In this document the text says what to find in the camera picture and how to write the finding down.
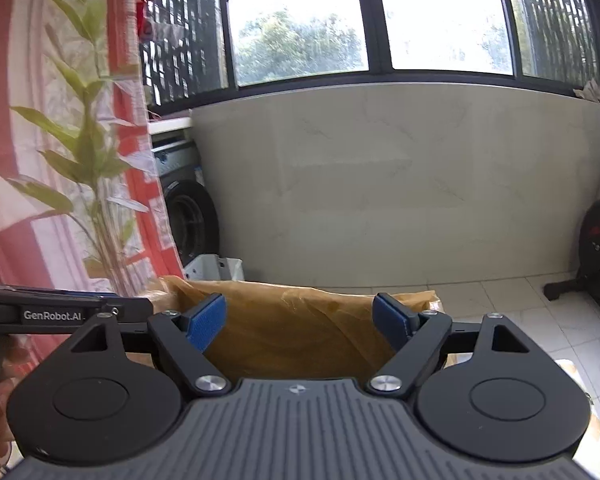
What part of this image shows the beige crumpled bag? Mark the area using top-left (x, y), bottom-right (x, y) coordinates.
top-left (574, 79), bottom-right (600, 111)

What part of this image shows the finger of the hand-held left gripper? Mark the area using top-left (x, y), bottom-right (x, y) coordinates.
top-left (102, 298), bottom-right (154, 337)

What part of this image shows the black framed window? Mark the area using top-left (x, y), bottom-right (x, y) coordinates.
top-left (140, 0), bottom-right (600, 111)

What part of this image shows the white plastic crate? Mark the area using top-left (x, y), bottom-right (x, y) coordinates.
top-left (182, 254), bottom-right (245, 282)

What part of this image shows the red hanging ornament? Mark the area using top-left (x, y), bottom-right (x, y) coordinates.
top-left (135, 0), bottom-right (154, 42)

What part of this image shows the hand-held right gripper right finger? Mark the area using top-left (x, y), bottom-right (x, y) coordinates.
top-left (365, 292), bottom-right (532, 397)

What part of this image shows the cardboard box with plastic liner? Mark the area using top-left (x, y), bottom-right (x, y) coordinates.
top-left (145, 274), bottom-right (473, 381)

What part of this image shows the grey washing machine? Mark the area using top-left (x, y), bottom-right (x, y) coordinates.
top-left (150, 139), bottom-right (221, 268)

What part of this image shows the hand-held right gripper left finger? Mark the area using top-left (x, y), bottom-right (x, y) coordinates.
top-left (69, 293), bottom-right (232, 397)

